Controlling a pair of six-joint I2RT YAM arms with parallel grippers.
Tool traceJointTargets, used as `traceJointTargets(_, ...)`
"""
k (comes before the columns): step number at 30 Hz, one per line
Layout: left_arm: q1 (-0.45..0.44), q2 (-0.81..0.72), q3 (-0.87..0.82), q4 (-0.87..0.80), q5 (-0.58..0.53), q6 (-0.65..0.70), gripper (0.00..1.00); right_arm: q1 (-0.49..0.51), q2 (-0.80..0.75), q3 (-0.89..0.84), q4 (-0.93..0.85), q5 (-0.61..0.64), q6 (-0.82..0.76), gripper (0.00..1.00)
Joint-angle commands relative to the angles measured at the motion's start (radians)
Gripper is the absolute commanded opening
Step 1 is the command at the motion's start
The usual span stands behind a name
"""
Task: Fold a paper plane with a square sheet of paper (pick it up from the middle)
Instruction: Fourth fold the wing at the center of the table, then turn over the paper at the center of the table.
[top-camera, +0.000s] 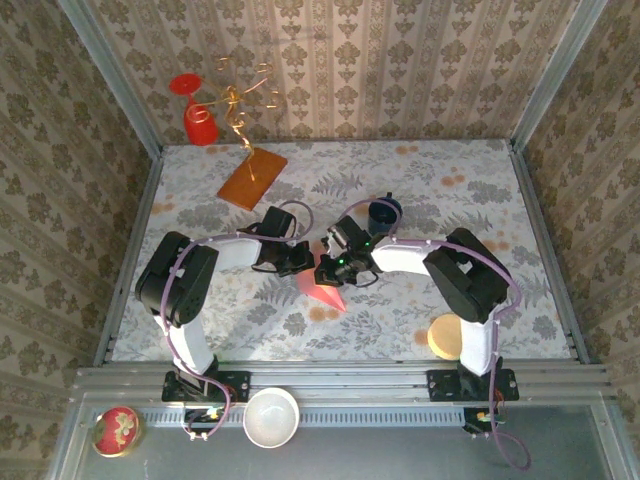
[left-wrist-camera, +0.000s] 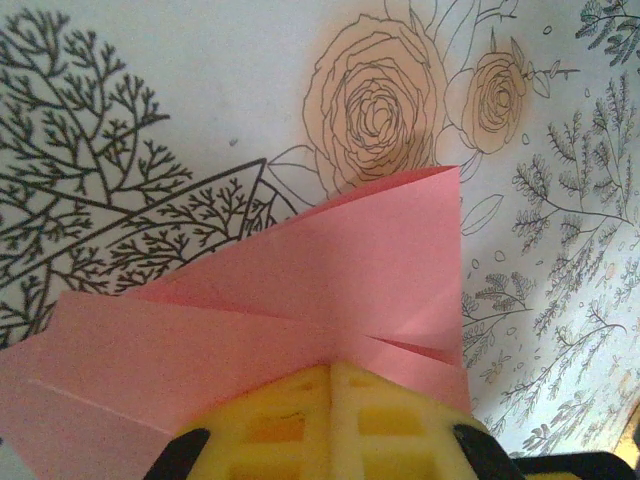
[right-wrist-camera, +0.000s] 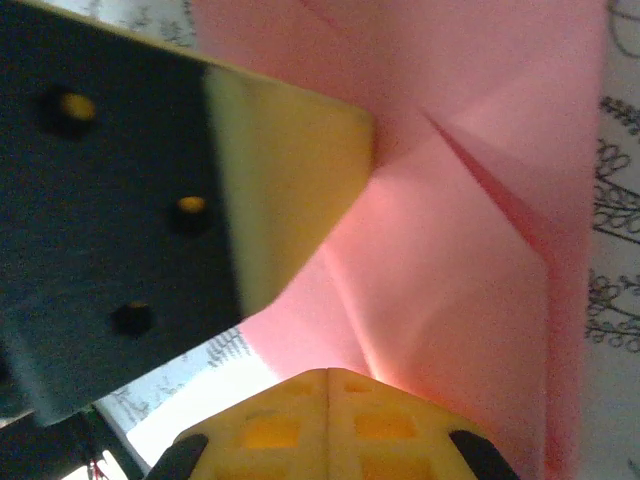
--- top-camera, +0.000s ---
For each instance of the pink cloth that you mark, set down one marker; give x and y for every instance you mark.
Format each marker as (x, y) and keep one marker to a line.
(325, 295)

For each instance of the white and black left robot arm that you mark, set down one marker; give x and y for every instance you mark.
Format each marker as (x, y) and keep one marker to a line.
(235, 255)

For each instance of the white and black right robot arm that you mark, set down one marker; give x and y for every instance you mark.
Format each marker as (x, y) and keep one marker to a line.
(400, 257)

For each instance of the dark blue mug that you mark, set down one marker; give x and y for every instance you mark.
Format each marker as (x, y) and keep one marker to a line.
(380, 220)

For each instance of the floral table mat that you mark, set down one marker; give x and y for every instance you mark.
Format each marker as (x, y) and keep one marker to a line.
(380, 340)

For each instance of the round yellow sponge disc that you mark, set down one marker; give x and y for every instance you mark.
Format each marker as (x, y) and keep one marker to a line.
(442, 335)

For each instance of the red plastic wine glass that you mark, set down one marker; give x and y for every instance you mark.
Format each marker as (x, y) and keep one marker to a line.
(200, 131)

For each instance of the white bowl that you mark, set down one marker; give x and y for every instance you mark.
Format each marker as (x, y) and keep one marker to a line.
(271, 417)

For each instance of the small black controller board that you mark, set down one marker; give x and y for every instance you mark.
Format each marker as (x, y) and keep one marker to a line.
(202, 417)
(480, 417)

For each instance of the grey metal shelf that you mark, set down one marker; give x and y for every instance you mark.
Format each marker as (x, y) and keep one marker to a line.
(400, 450)

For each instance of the red round embroidered tin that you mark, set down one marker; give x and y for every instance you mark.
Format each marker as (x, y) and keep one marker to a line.
(117, 431)

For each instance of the long aluminium frame rail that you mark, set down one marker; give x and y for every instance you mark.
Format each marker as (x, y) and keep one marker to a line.
(340, 380)

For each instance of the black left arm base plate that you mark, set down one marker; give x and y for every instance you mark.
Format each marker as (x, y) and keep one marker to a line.
(235, 386)

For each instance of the aluminium side rail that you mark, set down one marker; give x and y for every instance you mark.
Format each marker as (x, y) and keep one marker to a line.
(532, 200)
(145, 200)

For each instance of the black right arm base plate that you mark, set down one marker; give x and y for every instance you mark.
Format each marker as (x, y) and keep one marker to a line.
(442, 386)

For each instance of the aluminium frame post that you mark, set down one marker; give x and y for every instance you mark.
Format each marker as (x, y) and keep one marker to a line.
(555, 75)
(110, 75)

